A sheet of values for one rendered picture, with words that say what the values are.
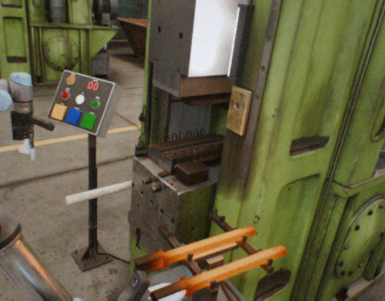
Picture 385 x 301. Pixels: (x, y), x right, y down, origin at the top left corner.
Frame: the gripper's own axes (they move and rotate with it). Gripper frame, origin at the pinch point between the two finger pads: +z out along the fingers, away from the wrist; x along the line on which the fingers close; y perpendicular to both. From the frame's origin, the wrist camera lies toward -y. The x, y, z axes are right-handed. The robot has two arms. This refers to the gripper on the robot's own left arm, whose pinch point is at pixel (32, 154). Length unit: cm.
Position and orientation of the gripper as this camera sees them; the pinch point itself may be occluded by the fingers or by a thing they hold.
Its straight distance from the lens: 174.4
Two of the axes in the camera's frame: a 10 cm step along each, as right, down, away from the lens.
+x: 4.2, 4.2, -8.1
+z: -1.1, 9.1, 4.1
